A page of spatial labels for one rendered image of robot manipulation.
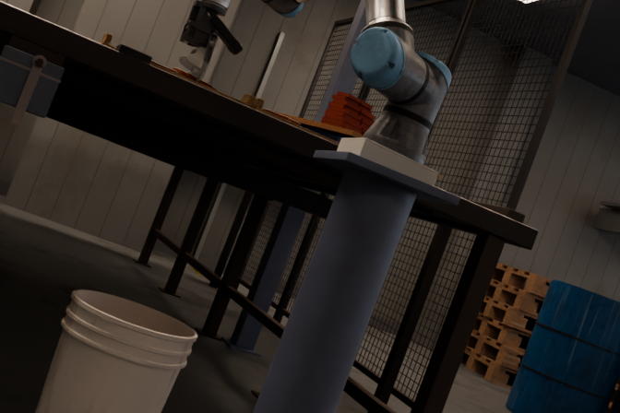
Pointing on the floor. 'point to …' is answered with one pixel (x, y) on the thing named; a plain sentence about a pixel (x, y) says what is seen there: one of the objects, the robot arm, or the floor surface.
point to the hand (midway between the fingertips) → (196, 80)
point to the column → (341, 284)
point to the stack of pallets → (506, 325)
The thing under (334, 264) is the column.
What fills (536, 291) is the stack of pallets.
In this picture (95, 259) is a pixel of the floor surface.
